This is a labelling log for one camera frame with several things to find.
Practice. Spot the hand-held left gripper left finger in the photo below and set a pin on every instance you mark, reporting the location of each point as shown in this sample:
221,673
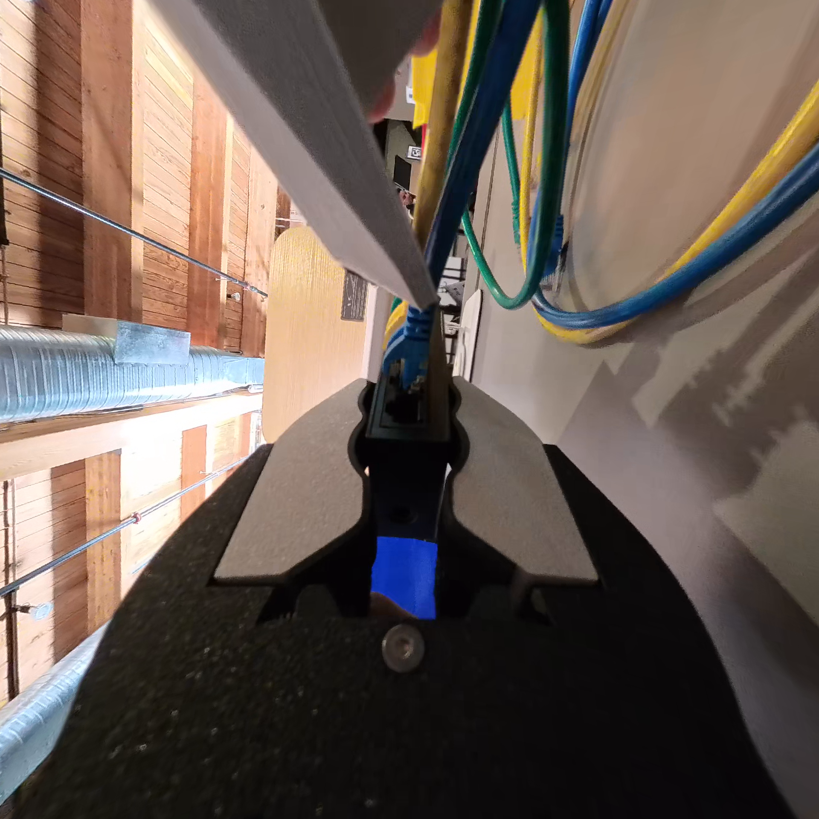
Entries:
294,505

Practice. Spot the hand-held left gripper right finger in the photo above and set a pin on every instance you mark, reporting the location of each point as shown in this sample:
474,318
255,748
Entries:
518,505

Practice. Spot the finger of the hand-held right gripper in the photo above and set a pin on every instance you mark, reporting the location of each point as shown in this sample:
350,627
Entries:
307,128

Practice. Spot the black network switch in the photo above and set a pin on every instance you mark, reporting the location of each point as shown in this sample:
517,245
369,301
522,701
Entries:
406,448

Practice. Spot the person's right hand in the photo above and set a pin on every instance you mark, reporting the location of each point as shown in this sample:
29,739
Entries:
384,109

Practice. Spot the wooden stand with white base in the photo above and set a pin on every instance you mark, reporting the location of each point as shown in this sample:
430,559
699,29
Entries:
307,320

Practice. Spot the silver ventilation duct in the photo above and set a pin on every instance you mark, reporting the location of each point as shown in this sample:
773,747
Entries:
38,716
96,371

